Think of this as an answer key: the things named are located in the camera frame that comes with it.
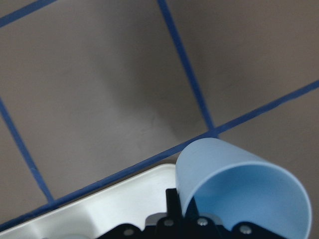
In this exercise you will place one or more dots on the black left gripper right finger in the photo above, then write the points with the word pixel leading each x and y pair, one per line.
pixel 192 211

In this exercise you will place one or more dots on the cream plastic tray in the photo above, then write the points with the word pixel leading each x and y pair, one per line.
pixel 130 201

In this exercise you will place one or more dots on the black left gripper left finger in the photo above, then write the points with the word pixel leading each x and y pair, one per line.
pixel 173 204

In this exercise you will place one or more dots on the light blue plastic cup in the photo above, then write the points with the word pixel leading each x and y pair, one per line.
pixel 238 186

